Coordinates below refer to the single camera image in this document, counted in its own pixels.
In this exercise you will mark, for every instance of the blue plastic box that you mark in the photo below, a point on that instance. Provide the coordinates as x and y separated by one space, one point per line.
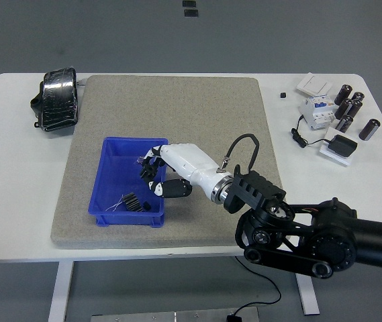
117 181

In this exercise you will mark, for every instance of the dark cylindrical capacitor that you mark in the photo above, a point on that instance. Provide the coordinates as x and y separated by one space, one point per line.
358 96
344 123
343 94
356 108
342 108
369 129

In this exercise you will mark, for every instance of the black foil-wrapped part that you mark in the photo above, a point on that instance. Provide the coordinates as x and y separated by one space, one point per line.
58 99

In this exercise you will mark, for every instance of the white circuit breaker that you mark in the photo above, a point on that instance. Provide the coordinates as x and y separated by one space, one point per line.
315 112

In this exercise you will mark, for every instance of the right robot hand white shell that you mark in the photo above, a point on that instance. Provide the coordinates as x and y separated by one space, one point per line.
187 161

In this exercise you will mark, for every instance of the large black gear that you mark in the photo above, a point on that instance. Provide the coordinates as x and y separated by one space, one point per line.
132 202

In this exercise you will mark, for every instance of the grey-brown mat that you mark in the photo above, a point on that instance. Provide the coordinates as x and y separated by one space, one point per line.
177 100

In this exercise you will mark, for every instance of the black floor plug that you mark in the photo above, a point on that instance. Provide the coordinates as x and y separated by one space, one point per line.
232 318

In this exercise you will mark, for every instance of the small black plastic piece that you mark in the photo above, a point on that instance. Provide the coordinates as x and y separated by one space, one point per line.
146 205

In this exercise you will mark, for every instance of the white table leg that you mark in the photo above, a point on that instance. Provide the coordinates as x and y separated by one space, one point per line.
308 295
60 292

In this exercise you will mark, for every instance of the small black cube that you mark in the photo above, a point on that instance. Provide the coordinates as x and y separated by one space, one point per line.
282 95

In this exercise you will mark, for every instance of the black power adapter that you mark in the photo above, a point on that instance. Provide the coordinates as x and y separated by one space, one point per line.
343 146

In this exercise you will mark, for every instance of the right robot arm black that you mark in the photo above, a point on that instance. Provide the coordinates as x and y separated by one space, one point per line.
261 191

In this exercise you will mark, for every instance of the white wall switch panel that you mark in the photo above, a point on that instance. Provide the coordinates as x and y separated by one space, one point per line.
313 84

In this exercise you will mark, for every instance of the small black gear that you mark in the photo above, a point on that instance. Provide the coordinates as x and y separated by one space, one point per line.
147 170

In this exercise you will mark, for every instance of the small clear bag of screws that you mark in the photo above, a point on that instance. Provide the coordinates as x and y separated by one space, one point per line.
139 161

